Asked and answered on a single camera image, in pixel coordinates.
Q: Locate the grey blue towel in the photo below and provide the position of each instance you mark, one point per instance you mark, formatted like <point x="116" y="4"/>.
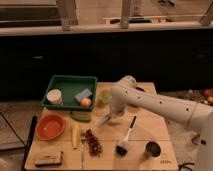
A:
<point x="104" y="120"/>

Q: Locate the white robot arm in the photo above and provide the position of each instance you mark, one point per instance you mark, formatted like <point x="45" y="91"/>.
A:
<point x="193" y="115"/>

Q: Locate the dark maroon bowl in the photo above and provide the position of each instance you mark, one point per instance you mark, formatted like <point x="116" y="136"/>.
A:
<point x="140" y="89"/>

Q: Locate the orange red bowl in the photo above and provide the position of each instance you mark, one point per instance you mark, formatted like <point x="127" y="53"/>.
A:
<point x="50" y="127"/>

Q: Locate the light green cup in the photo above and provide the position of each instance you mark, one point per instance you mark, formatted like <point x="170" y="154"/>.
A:
<point x="105" y="96"/>

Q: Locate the blue sponge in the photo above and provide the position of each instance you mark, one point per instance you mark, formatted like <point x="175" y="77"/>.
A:
<point x="83" y="94"/>

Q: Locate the orange peach fruit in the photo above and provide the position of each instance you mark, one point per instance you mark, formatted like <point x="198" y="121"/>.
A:
<point x="85" y="102"/>

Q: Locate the green plastic tray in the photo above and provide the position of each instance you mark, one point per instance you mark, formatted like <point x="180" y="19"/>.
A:
<point x="70" y="86"/>

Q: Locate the green cucumber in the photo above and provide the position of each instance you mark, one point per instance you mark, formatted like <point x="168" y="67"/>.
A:
<point x="80" y="117"/>

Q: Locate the yellow banana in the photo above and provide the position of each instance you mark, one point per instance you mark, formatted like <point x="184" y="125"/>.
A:
<point x="75" y="135"/>

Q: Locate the silver fork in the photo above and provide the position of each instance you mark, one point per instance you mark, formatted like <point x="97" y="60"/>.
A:
<point x="83" y="139"/>

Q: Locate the dark grape bunch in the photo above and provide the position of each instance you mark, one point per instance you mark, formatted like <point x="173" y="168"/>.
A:
<point x="95" y="148"/>

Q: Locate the dark metal cup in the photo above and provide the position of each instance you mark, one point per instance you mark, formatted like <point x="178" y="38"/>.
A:
<point x="152" y="149"/>

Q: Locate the brown rectangular sponge block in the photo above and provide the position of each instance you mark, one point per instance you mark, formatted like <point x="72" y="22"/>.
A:
<point x="49" y="159"/>

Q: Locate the black handled dish brush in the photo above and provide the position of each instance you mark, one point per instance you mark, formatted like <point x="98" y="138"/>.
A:
<point x="121" y="146"/>

